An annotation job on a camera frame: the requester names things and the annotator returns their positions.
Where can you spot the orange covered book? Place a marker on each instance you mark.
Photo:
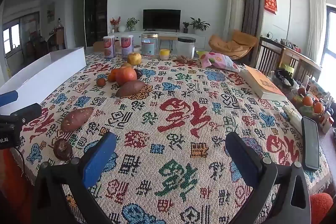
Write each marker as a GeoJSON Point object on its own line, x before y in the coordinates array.
{"type": "Point", "coordinates": [265, 82]}

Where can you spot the clear container with black lid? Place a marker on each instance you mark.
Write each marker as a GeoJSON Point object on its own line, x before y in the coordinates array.
{"type": "Point", "coordinates": [185, 48]}

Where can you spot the green potted plant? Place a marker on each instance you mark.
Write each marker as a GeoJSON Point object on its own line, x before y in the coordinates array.
{"type": "Point", "coordinates": [132, 23]}

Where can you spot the large leafy potted plant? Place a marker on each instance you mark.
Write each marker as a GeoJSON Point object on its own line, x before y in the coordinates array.
{"type": "Point", "coordinates": [199, 24]}

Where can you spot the dark wooden bench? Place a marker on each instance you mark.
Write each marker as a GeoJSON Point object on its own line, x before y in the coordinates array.
{"type": "Point", "coordinates": [270, 56]}

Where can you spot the white ribbed pack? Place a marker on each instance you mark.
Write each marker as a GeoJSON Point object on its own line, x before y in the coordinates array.
{"type": "Point", "coordinates": [292, 116]}

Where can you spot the red cloth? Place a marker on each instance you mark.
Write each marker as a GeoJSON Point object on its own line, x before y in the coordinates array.
{"type": "Point", "coordinates": [10, 187]}

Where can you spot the red flower plant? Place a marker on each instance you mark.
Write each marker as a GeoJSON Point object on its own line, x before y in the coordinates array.
{"type": "Point", "coordinates": [115, 22]}

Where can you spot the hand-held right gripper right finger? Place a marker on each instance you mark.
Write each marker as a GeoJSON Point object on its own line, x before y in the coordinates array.
{"type": "Point", "coordinates": [241, 161]}

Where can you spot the tall black cabinet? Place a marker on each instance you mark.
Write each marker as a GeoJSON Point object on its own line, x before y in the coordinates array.
{"type": "Point", "coordinates": [97, 6]}

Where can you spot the reddish sweet potato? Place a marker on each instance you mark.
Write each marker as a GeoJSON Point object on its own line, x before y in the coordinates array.
{"type": "Point", "coordinates": [130, 88]}
{"type": "Point", "coordinates": [76, 120]}

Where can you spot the printed woven tablecloth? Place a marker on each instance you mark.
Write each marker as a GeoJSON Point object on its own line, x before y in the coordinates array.
{"type": "Point", "coordinates": [170, 134]}

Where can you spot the white globe lamp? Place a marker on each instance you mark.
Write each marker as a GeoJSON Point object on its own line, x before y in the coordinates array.
{"type": "Point", "coordinates": [122, 29]}

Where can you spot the small dark potted plant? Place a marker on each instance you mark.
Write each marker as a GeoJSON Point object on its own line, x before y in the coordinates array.
{"type": "Point", "coordinates": [185, 27]}

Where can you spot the flat screen television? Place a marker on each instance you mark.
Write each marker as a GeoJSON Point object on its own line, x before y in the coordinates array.
{"type": "Point", "coordinates": [162, 19]}

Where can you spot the pile of walnut pieces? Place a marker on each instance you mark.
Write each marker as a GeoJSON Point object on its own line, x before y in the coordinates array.
{"type": "Point", "coordinates": [183, 59]}

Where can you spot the small brown round fruit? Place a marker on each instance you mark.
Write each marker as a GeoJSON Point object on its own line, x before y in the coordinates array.
{"type": "Point", "coordinates": [101, 81]}

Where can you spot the small mandarin orange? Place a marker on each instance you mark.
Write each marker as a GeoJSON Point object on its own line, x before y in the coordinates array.
{"type": "Point", "coordinates": [112, 75]}

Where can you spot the covered standing air conditioner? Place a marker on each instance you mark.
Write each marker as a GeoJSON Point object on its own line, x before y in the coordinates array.
{"type": "Point", "coordinates": [235, 8]}

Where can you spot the pink labelled can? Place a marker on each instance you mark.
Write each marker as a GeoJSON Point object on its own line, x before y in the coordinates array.
{"type": "Point", "coordinates": [109, 47]}
{"type": "Point", "coordinates": [127, 47]}

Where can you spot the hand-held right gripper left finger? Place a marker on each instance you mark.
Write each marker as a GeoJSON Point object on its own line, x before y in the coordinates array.
{"type": "Point", "coordinates": [99, 158]}

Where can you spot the yellow pear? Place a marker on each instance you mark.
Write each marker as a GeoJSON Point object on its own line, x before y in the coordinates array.
{"type": "Point", "coordinates": [134, 59]}

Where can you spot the orange fuzzy cloth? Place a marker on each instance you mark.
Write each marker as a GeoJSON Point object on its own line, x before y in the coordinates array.
{"type": "Point", "coordinates": [321, 207]}

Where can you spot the framed wall picture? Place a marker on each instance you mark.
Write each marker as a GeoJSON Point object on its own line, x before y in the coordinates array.
{"type": "Point", "coordinates": [51, 12]}

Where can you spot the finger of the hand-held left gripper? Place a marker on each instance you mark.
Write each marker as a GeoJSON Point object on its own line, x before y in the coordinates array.
{"type": "Point", "coordinates": [9, 98]}
{"type": "Point", "coordinates": [29, 112]}

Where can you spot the pink snack bag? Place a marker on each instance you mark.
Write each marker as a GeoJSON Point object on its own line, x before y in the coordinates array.
{"type": "Point", "coordinates": [218, 60]}

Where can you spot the orange lounge chair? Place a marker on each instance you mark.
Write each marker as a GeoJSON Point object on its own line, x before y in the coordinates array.
{"type": "Point", "coordinates": [236, 43]}

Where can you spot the brown cardboard box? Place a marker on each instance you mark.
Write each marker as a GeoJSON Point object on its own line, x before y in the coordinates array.
{"type": "Point", "coordinates": [98, 46]}

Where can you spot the round orange fruit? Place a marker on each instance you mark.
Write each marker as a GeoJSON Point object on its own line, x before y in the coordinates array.
{"type": "Point", "coordinates": [307, 101]}
{"type": "Point", "coordinates": [318, 107]}

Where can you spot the red wall hanging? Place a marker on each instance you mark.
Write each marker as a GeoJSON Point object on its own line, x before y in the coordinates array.
{"type": "Point", "coordinates": [270, 2]}

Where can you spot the wooden dining furniture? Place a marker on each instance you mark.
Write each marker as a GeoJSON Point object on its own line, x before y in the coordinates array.
{"type": "Point", "coordinates": [52, 40]}

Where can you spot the black smartphone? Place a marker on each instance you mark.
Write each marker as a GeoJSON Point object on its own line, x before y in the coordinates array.
{"type": "Point", "coordinates": [310, 144]}

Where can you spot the white cardboard box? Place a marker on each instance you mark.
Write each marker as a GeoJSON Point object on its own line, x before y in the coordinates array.
{"type": "Point", "coordinates": [39, 74]}

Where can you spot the wooden bench with hairpin legs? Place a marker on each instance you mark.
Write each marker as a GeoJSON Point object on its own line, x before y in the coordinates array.
{"type": "Point", "coordinates": [168, 38]}

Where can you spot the white curtain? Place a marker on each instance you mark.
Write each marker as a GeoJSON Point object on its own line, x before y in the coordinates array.
{"type": "Point", "coordinates": [316, 24]}

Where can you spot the clear jar with gold lid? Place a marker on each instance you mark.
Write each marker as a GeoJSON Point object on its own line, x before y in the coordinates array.
{"type": "Point", "coordinates": [149, 45]}

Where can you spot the red apple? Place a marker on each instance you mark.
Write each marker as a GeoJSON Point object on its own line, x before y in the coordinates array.
{"type": "Point", "coordinates": [126, 76]}

